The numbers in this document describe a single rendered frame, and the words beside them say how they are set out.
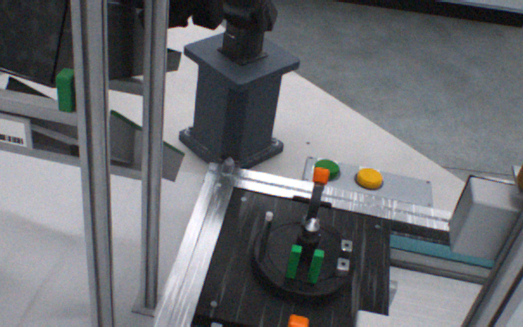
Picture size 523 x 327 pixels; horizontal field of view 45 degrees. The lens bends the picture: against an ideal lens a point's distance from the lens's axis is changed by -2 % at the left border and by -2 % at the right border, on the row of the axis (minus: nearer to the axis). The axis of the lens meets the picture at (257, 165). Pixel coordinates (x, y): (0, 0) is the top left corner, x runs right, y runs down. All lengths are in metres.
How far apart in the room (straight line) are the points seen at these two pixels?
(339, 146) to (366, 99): 1.81
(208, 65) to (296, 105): 0.34
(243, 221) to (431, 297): 0.29
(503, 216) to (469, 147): 2.35
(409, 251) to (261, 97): 0.36
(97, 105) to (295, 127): 0.84
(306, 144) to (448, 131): 1.82
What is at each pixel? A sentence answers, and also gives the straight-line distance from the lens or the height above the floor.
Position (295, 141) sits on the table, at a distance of 1.26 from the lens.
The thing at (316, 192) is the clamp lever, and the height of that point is 1.04.
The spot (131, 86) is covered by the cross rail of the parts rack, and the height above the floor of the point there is 1.23.
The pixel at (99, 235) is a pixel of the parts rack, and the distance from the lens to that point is 0.59.
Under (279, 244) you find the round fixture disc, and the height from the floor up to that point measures 0.99.
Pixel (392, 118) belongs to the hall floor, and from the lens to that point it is 3.00.
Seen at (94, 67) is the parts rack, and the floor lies 1.36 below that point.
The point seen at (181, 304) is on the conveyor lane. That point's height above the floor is 0.95.
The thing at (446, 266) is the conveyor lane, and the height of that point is 0.93.
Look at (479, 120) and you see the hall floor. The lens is 3.19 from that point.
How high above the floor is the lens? 1.61
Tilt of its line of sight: 39 degrees down
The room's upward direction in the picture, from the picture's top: 9 degrees clockwise
